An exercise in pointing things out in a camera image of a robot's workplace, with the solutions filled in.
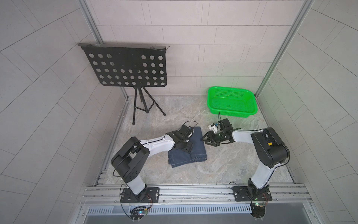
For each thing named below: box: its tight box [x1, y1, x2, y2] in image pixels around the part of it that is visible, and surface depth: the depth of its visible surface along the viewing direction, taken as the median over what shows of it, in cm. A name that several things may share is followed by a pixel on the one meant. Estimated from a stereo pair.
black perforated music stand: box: [77, 43, 171, 125], surface depth 74 cm
